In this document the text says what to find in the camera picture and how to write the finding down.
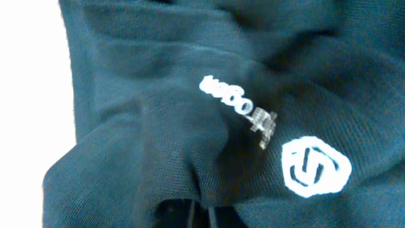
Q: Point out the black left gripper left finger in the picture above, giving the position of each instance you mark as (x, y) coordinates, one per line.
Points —
(173, 213)

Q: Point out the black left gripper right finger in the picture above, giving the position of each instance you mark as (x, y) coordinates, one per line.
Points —
(224, 217)

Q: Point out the black t-shirt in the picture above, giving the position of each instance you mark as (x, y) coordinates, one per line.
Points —
(291, 112)

